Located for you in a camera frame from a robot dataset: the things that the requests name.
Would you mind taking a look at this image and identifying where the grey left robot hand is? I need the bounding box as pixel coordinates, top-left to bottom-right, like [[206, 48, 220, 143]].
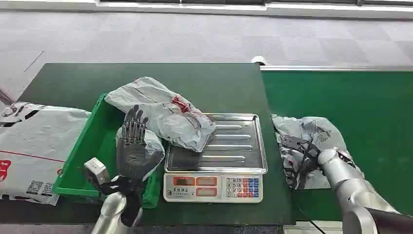
[[115, 104, 164, 182]]

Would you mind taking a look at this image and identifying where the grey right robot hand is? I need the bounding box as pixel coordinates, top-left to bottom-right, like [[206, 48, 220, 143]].
[[281, 135, 323, 190]]

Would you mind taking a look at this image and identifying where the grey parcel with label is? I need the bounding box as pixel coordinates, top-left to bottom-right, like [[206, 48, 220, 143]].
[[271, 114, 366, 191]]

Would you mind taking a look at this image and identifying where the green plastic crate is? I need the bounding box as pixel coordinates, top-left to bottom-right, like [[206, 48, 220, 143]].
[[52, 93, 162, 209]]

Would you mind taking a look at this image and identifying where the large grey parcel red print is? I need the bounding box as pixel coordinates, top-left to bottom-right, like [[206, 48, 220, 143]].
[[104, 76, 217, 153]]

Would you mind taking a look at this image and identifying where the green conveyor belt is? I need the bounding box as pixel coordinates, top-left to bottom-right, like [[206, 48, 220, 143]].
[[260, 66, 413, 223]]

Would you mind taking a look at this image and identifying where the electronic weighing scale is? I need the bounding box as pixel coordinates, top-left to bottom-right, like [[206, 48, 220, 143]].
[[163, 113, 269, 204]]

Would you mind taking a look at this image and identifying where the large white parcel bag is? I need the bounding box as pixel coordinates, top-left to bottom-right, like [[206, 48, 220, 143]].
[[0, 101, 92, 207]]

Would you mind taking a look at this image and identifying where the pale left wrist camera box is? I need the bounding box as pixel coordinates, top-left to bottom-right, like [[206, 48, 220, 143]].
[[83, 157, 111, 186]]

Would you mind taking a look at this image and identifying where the black cable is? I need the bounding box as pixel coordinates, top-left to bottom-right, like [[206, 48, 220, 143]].
[[296, 206, 319, 234]]

